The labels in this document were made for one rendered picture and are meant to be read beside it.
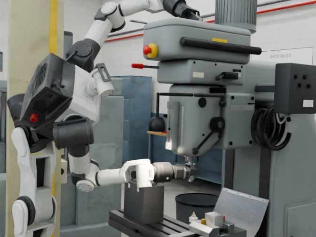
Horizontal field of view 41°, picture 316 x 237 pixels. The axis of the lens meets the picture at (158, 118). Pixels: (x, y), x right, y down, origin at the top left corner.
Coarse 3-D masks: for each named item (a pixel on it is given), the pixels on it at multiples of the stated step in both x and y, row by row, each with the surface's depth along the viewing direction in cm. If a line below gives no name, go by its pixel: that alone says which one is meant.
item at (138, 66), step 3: (132, 63) 182; (135, 63) 182; (138, 63) 183; (141, 63) 184; (132, 66) 182; (135, 66) 182; (138, 66) 182; (141, 66) 183; (144, 66) 185; (147, 66) 186; (150, 66) 187; (153, 66) 188; (156, 66) 189
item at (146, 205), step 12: (132, 180) 221; (132, 192) 217; (144, 192) 207; (156, 192) 210; (132, 204) 217; (144, 204) 207; (156, 204) 211; (132, 216) 217; (144, 216) 208; (156, 216) 211
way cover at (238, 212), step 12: (228, 192) 221; (240, 192) 215; (216, 204) 224; (228, 204) 218; (240, 204) 212; (252, 204) 207; (264, 204) 201; (228, 216) 214; (240, 216) 208; (252, 216) 203; (252, 228) 200
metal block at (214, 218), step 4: (212, 212) 181; (208, 216) 177; (212, 216) 176; (216, 216) 175; (220, 216) 176; (208, 220) 177; (212, 220) 176; (216, 220) 175; (220, 220) 176; (216, 224) 175; (220, 224) 177; (220, 228) 177
